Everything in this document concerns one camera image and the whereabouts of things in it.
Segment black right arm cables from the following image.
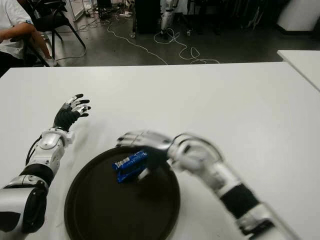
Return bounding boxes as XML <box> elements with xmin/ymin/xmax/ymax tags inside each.
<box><xmin>174</xmin><ymin>132</ymin><xmax>223</xmax><ymax>163</ymax></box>

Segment dark brown round tray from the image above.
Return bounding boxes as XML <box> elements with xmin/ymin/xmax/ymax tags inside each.
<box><xmin>63</xmin><ymin>146</ymin><xmax>181</xmax><ymax>240</ymax></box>

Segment silver humanoid robot legs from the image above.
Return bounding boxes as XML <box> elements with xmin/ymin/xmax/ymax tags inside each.
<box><xmin>159</xmin><ymin>0</ymin><xmax>180</xmax><ymax>35</ymax></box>

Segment white side table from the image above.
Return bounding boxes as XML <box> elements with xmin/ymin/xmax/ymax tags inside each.
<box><xmin>276</xmin><ymin>49</ymin><xmax>320</xmax><ymax>92</ymax></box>

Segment black wheeled cabinet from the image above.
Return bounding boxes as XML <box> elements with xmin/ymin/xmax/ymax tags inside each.
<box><xmin>129</xmin><ymin>0</ymin><xmax>163</xmax><ymax>39</ymax></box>

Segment long white floor cable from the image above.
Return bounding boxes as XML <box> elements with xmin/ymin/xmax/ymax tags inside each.
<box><xmin>103</xmin><ymin>19</ymin><xmax>169</xmax><ymax>65</ymax></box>

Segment seated person white shirt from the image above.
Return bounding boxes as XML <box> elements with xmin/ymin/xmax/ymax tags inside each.
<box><xmin>0</xmin><ymin>0</ymin><xmax>57</xmax><ymax>76</ymax></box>

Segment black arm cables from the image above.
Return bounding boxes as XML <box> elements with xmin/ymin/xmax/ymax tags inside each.
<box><xmin>174</xmin><ymin>132</ymin><xmax>223</xmax><ymax>163</ymax></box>
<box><xmin>25</xmin><ymin>136</ymin><xmax>42</xmax><ymax>164</ymax></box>

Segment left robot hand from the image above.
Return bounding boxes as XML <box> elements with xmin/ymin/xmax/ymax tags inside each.
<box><xmin>52</xmin><ymin>93</ymin><xmax>92</xmax><ymax>132</ymax></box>

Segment looped white floor cable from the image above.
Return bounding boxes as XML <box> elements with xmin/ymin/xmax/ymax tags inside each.
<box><xmin>153</xmin><ymin>27</ymin><xmax>221</xmax><ymax>65</ymax></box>

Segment black folding chair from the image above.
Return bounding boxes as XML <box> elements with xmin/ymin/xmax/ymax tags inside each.
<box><xmin>9</xmin><ymin>32</ymin><xmax>51</xmax><ymax>68</ymax></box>
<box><xmin>31</xmin><ymin>0</ymin><xmax>87</xmax><ymax>63</ymax></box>

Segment white curved booth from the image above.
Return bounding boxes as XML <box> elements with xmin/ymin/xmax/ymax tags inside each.
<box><xmin>276</xmin><ymin>0</ymin><xmax>320</xmax><ymax>32</ymax></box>

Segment blue Oreo cookie pack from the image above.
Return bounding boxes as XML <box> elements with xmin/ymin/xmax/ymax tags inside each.
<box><xmin>111</xmin><ymin>149</ymin><xmax>149</xmax><ymax>185</ymax></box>

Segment white panel board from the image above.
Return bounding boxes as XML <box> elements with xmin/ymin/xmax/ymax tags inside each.
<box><xmin>66</xmin><ymin>0</ymin><xmax>87</xmax><ymax>22</ymax></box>

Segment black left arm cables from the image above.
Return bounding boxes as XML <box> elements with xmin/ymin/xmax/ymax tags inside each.
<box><xmin>25</xmin><ymin>136</ymin><xmax>42</xmax><ymax>164</ymax></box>

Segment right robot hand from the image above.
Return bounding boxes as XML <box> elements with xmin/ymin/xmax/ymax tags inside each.
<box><xmin>116</xmin><ymin>129</ymin><xmax>175</xmax><ymax>185</ymax></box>

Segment grey floor cable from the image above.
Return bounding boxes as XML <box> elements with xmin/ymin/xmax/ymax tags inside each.
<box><xmin>53</xmin><ymin>46</ymin><xmax>88</xmax><ymax>62</ymax></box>

